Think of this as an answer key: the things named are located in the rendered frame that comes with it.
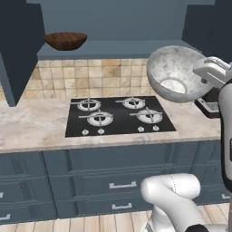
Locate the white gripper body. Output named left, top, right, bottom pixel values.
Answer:
left=192, top=56, right=232, bottom=90

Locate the white marble bowl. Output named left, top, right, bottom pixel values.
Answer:
left=146, top=44, right=214, bottom=103

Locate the dark blue cabinet door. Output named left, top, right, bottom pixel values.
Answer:
left=181, top=0, right=232, bottom=64
left=0, top=0, right=46, bottom=108

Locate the brown wooden bowl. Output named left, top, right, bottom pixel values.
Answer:
left=43, top=31, right=89, bottom=52

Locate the black coffee machine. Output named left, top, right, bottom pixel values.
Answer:
left=194, top=87, right=224, bottom=120

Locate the blue cupboard door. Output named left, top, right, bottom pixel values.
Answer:
left=193, top=140, right=232, bottom=207

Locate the black gas hob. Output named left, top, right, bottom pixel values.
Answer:
left=64, top=95, right=178, bottom=139

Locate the blue drawer front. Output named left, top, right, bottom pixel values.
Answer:
left=42, top=143, right=201, bottom=177
left=48, top=172, right=196, bottom=201
left=0, top=201, right=58, bottom=226
left=0, top=150, right=47, bottom=179
left=54, top=198, right=156, bottom=219
left=0, top=175, right=53, bottom=207

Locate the dark blue open wall cabinet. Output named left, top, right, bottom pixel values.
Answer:
left=26, top=0, right=216, bottom=61

